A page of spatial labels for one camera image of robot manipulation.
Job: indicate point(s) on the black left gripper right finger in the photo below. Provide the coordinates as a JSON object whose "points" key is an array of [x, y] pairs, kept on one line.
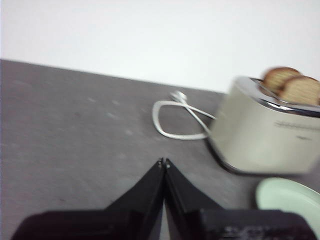
{"points": [[220, 225]]}

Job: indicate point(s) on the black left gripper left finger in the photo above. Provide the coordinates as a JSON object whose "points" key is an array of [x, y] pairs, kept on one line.
{"points": [[120, 220]]}

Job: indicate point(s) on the pale green plate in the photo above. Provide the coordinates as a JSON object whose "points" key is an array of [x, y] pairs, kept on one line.
{"points": [[287, 197]]}

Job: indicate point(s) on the toasted bread slice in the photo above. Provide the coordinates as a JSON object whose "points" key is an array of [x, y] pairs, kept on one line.
{"points": [[301, 91], [275, 78]]}

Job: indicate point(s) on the cream toaster with chrome top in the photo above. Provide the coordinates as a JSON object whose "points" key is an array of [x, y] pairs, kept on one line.
{"points": [[260, 140]]}

